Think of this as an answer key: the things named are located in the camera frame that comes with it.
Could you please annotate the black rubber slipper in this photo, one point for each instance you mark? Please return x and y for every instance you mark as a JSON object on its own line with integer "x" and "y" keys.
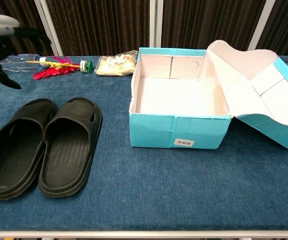
{"x": 66, "y": 155}
{"x": 11, "y": 160}

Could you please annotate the light blue shoe box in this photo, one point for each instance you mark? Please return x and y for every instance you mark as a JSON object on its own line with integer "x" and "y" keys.
{"x": 176, "y": 130}

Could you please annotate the clear plastic bottle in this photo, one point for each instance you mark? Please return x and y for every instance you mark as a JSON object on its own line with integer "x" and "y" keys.
{"x": 21, "y": 63}

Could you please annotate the red feather shuttlecock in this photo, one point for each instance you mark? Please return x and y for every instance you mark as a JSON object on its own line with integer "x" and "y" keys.
{"x": 51, "y": 71}

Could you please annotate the dark brown curtain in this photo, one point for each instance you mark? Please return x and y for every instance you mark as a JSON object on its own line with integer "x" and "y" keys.
{"x": 101, "y": 25}

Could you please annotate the clear bag of beige pieces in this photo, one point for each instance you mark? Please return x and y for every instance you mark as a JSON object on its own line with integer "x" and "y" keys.
{"x": 113, "y": 65}

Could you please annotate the blue table cloth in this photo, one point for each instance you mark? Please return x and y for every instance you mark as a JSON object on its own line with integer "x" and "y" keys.
{"x": 133, "y": 180}

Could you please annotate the white frame post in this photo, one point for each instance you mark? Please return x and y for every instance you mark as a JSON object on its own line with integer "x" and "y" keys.
{"x": 47, "y": 27}
{"x": 261, "y": 25}
{"x": 156, "y": 25}

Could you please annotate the white table edge rail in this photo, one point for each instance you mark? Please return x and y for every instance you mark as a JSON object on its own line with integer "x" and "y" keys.
{"x": 143, "y": 234}

